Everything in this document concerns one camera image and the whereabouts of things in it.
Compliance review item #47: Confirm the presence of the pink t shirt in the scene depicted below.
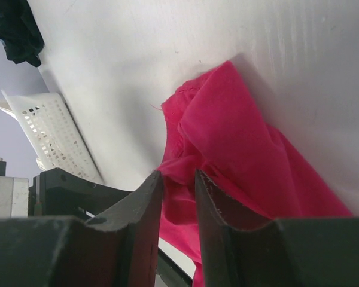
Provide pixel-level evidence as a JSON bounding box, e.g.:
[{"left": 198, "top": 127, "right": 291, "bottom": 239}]
[{"left": 159, "top": 61, "right": 352, "bottom": 286}]

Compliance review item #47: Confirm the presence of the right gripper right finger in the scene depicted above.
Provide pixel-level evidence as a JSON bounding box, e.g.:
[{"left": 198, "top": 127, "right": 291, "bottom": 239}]
[{"left": 195, "top": 170, "right": 359, "bottom": 286}]

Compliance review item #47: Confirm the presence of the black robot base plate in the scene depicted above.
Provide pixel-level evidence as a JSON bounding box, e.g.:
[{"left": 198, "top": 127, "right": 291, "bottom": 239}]
[{"left": 156, "top": 248, "right": 193, "bottom": 287}]

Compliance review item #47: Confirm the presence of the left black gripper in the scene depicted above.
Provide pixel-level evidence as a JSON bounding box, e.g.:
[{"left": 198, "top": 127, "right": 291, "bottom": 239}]
[{"left": 28, "top": 168, "right": 130, "bottom": 217}]

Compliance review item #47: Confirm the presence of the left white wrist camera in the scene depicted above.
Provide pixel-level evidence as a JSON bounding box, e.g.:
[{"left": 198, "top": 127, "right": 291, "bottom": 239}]
[{"left": 0, "top": 158, "right": 29, "bottom": 218}]

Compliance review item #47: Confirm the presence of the white plastic laundry basket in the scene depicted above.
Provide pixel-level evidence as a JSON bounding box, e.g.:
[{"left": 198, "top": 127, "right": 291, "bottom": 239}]
[{"left": 0, "top": 92, "right": 103, "bottom": 184}]

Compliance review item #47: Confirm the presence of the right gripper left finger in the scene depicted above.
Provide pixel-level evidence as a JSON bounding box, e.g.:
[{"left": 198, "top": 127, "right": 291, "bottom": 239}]
[{"left": 0, "top": 171, "right": 163, "bottom": 286}]

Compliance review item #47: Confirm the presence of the black t shirt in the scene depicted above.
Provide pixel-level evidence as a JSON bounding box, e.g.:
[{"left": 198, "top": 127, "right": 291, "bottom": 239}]
[{"left": 0, "top": 0, "right": 44, "bottom": 68}]

